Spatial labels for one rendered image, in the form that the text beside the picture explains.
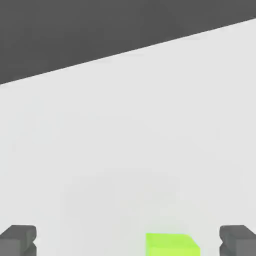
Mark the small green cube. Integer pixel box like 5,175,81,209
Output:
145,232,201,256

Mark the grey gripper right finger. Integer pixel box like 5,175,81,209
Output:
219,224,256,256

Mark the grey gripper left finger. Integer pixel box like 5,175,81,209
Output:
0,224,38,256

